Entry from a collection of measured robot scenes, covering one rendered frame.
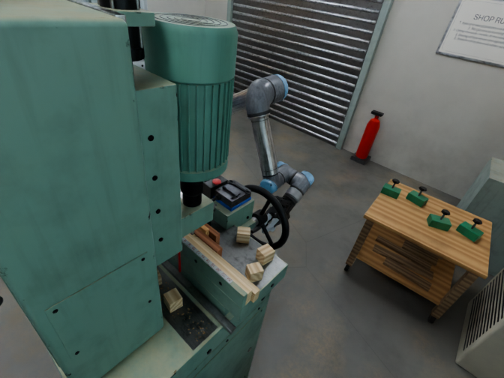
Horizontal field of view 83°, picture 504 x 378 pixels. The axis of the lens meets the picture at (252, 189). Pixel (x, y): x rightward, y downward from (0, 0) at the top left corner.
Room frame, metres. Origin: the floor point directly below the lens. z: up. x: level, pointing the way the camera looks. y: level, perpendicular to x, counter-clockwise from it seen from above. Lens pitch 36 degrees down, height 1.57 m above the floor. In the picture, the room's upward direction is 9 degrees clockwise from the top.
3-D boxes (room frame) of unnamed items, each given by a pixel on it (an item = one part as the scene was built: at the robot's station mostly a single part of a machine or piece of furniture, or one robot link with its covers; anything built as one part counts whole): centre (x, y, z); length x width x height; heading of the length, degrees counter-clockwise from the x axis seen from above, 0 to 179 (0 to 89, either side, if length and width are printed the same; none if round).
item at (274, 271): (0.71, 0.13, 0.87); 0.61 x 0.30 x 0.06; 53
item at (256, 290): (0.64, 0.22, 0.92); 0.67 x 0.02 x 0.04; 53
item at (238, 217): (0.77, 0.08, 0.91); 0.15 x 0.14 x 0.09; 53
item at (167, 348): (0.49, 0.23, 0.76); 0.57 x 0.45 x 0.09; 143
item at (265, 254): (0.58, -0.07, 0.92); 0.04 x 0.04 x 0.04; 42
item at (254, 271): (0.51, -0.04, 0.92); 0.04 x 0.03 x 0.04; 117
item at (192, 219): (0.58, 0.17, 1.03); 0.14 x 0.07 x 0.09; 143
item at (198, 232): (0.61, 0.15, 0.92); 0.21 x 0.02 x 0.04; 53
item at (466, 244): (1.42, -1.12, 0.32); 0.66 x 0.57 x 0.64; 57
